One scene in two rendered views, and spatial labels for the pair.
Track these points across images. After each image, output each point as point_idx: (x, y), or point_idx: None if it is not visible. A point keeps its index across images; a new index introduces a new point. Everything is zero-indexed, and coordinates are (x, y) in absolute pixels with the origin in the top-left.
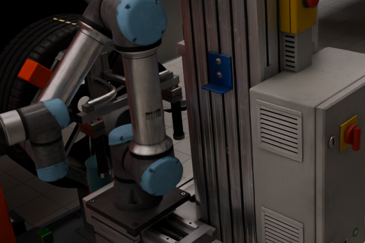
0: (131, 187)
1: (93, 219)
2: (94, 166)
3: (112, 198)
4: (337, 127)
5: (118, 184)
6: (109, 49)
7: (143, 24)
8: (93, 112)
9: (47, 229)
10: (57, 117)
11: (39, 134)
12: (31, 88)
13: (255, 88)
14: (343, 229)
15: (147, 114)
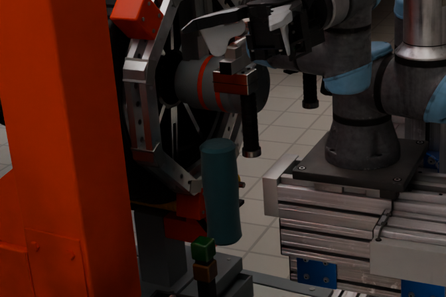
0: (374, 132)
1: (283, 206)
2: (222, 151)
3: (338, 156)
4: None
5: (350, 132)
6: None
7: None
8: (241, 57)
9: (205, 237)
10: None
11: (358, 12)
12: (121, 40)
13: None
14: None
15: None
